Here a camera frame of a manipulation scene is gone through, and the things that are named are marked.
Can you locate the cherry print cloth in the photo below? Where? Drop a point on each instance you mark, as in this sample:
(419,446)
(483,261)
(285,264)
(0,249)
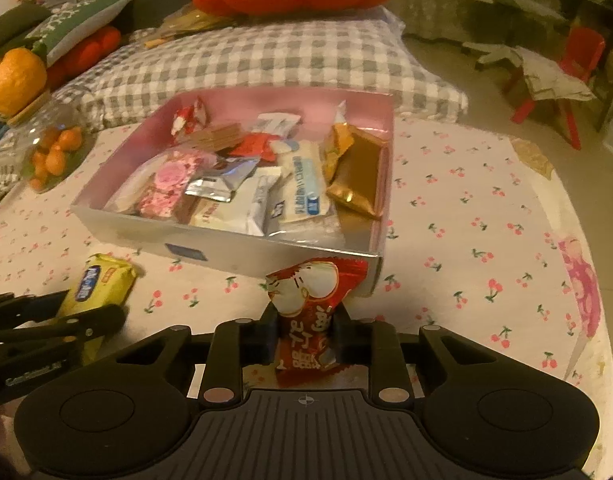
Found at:
(461,220)

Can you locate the red plastic chair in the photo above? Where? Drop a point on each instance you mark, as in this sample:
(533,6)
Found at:
(583,55)

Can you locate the clear white blue packet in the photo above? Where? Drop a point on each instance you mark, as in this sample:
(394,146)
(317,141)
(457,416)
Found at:
(306,195)

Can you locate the white packet dark label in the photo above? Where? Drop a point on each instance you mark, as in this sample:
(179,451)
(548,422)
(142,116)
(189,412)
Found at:
(279,124)

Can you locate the yellow packet blue label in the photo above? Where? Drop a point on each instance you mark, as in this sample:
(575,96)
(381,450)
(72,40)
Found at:
(104,280)

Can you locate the dark red snack packet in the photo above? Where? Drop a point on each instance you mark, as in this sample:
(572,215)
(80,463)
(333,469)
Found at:
(254,145)

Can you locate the pile of small oranges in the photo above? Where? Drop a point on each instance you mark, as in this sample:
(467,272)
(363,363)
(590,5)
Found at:
(56,155)

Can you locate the pink floral snack packet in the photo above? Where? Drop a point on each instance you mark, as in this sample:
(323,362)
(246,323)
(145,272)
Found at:
(166,185)

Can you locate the pink cardboard box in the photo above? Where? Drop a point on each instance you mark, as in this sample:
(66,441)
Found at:
(226,245)

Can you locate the large orange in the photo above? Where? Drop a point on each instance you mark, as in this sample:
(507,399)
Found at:
(19,82)

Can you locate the dark green sofa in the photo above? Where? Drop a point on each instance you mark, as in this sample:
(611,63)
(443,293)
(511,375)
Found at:
(6,25)

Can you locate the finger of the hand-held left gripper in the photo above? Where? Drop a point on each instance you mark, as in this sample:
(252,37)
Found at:
(86,325)
(26,307)

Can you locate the silver blue snack packet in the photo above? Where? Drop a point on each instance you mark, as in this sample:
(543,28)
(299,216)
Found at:
(219,180)

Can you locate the dark desk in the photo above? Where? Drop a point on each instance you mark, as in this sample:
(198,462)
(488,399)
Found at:
(593,5)

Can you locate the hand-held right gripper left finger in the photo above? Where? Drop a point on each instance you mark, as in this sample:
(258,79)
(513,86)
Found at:
(269,332)

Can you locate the glass jar wooden lid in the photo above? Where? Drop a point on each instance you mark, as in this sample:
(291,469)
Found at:
(51,120)

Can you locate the yellow plastic bag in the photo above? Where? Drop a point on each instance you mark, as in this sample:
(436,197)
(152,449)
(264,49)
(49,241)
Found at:
(191,22)

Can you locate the gold foil snack packet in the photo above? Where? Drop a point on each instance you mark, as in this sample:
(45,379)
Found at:
(361,175)

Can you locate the clear wafer packet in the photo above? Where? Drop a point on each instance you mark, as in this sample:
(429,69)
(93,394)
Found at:
(216,136)

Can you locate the orange yellow snack packet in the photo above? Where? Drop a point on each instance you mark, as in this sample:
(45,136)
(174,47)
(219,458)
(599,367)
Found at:
(339,152)

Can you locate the small red white packet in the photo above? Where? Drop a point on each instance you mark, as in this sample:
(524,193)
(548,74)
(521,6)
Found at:
(189,117)
(309,300)

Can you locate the grey checked pillow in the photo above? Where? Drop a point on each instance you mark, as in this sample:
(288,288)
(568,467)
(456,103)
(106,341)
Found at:
(286,55)

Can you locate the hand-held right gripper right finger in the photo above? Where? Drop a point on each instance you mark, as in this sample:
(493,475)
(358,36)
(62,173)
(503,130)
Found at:
(344,335)

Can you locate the crumpled cloth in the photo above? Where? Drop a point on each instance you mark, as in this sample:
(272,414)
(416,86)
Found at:
(551,77)

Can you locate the small red plush cushion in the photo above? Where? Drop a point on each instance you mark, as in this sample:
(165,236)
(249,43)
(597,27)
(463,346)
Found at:
(86,55)

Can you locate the white brown snack packet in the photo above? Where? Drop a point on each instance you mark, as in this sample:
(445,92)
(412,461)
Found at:
(236,210)

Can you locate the green white patterned cushion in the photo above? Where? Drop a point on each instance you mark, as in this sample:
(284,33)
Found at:
(81,25)

